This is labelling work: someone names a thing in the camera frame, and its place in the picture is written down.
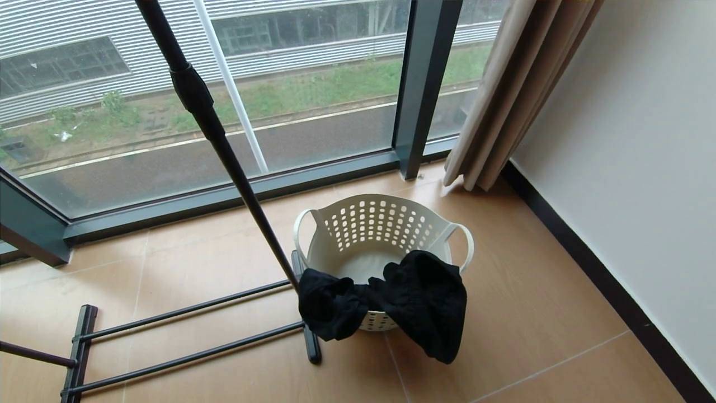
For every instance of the window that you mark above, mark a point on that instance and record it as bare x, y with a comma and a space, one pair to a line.
425, 84

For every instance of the beige curtain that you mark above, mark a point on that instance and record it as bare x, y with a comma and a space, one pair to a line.
520, 84

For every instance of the heap of clothes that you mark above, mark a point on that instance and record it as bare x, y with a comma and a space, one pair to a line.
425, 302

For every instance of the white laundry basket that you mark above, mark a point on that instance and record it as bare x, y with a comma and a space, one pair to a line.
358, 266

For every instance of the black clothes rack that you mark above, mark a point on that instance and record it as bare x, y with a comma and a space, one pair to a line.
193, 92

